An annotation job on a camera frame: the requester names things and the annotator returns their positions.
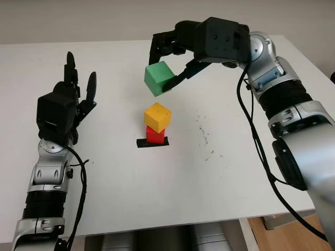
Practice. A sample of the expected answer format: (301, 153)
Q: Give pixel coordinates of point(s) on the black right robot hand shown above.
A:
(183, 34)

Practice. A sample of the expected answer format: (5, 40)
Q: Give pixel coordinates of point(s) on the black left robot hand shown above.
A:
(65, 87)

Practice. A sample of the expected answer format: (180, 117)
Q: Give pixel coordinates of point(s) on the green wooden block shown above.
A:
(157, 75)

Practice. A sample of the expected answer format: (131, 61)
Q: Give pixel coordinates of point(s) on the yellow wooden block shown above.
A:
(157, 115)

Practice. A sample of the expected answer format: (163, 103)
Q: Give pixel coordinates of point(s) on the red wooden block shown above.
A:
(154, 137)

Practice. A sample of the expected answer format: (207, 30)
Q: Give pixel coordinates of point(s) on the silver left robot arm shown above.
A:
(47, 170)

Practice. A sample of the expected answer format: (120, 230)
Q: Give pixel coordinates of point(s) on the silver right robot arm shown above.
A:
(288, 91)

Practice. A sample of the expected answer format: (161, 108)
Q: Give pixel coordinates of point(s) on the black tape strip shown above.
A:
(141, 144)

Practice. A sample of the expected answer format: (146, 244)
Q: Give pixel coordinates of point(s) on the black chair part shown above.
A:
(333, 78)

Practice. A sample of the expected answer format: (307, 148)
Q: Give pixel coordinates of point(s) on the silver left robot leg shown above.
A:
(116, 241)

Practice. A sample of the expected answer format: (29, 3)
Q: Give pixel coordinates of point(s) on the silver robot leg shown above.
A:
(212, 238)
(116, 241)

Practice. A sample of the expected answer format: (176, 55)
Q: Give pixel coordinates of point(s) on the dark grey robot pelvis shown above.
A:
(162, 239)

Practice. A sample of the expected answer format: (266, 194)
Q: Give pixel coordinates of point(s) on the silver right robot leg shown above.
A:
(212, 238)

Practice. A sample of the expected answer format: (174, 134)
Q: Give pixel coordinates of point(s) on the white table leg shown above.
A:
(248, 235)

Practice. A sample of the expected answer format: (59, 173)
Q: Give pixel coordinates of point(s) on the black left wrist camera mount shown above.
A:
(56, 112)

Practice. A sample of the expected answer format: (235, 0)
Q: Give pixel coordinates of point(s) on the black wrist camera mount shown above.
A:
(222, 39)
(56, 112)

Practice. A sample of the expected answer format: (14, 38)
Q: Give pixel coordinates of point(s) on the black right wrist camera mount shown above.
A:
(222, 39)

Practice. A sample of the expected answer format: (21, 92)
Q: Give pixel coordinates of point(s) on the grey table foot bracket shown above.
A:
(273, 222)

